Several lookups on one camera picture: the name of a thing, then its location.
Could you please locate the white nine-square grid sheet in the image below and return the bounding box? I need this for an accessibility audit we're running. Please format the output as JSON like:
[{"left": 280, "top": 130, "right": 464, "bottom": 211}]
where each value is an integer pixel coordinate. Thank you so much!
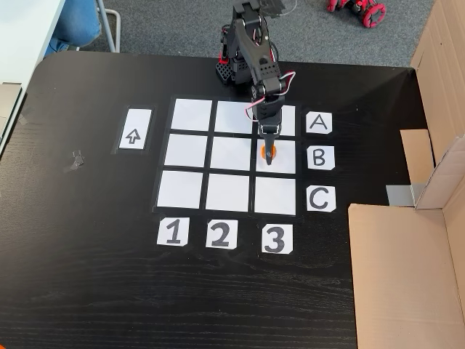
[{"left": 151, "top": 95, "right": 303, "bottom": 218}]

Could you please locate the paper sheet letter A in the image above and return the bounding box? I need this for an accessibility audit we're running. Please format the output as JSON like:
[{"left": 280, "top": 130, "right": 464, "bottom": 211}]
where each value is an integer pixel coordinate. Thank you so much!
[{"left": 305, "top": 111, "right": 333, "bottom": 135}]

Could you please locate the paper sheet letter B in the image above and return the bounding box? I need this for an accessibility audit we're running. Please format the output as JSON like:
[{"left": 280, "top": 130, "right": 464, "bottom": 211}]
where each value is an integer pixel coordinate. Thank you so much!
[{"left": 307, "top": 145, "right": 336, "bottom": 171}]

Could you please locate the paper sheet letter C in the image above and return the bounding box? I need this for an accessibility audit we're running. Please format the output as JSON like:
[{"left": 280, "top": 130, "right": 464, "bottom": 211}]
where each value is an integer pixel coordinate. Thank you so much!
[{"left": 306, "top": 185, "right": 337, "bottom": 212}]

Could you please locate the paper sheet number 3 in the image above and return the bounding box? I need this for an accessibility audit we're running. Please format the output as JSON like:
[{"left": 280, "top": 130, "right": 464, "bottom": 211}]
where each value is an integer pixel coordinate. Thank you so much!
[{"left": 261, "top": 223, "right": 294, "bottom": 254}]

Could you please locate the paper sheet number 2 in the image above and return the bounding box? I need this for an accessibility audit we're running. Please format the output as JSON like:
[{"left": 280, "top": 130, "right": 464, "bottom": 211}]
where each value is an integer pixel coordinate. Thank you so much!
[{"left": 205, "top": 219, "right": 239, "bottom": 250}]

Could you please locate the black tape patch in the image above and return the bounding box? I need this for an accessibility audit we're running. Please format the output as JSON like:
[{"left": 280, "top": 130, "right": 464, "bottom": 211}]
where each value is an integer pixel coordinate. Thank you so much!
[{"left": 259, "top": 0, "right": 287, "bottom": 18}]

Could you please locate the paper sheet number 1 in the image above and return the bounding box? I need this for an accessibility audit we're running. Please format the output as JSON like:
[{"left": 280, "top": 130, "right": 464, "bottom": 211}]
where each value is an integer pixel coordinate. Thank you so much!
[{"left": 156, "top": 217, "right": 190, "bottom": 247}]

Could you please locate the white arrow paper sheet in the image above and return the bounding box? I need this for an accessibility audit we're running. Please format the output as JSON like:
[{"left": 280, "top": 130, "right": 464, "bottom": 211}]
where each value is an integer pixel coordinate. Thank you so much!
[{"left": 118, "top": 108, "right": 153, "bottom": 151}]

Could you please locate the red black wheeled robot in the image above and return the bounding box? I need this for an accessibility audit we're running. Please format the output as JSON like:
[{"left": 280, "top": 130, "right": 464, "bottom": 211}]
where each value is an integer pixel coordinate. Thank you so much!
[{"left": 325, "top": 0, "right": 387, "bottom": 30}]

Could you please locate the grey tape strip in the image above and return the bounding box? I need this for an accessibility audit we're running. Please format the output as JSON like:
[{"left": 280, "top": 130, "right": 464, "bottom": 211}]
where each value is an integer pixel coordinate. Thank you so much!
[{"left": 385, "top": 183, "right": 426, "bottom": 206}]

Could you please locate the grey metal chair leg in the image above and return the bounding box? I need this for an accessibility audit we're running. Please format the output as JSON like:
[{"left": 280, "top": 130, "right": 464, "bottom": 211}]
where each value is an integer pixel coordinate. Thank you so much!
[{"left": 95, "top": 0, "right": 121, "bottom": 54}]

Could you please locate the brown cardboard screen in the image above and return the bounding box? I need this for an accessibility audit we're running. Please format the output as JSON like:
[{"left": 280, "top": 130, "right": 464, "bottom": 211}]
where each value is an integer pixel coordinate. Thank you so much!
[{"left": 347, "top": 0, "right": 465, "bottom": 349}]

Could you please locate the crumpled clear tape piece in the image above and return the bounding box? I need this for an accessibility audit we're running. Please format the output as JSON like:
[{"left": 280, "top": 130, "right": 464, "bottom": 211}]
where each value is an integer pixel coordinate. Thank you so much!
[{"left": 62, "top": 149, "right": 86, "bottom": 174}]

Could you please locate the person's leg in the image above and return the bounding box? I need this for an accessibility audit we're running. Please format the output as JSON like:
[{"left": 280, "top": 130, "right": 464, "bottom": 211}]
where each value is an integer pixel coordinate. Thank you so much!
[{"left": 48, "top": 0, "right": 103, "bottom": 56}]

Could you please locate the white desk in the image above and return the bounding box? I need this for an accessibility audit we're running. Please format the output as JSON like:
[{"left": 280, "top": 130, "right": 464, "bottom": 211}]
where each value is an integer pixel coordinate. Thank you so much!
[{"left": 0, "top": 0, "right": 67, "bottom": 158}]

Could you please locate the white red servo cable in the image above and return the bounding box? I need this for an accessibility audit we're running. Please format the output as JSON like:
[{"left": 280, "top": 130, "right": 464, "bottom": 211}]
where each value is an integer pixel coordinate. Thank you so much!
[{"left": 246, "top": 25, "right": 296, "bottom": 121}]

